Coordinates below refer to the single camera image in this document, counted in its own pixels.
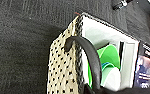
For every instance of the white plate with green rim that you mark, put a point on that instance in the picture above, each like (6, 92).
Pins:
(108, 61)

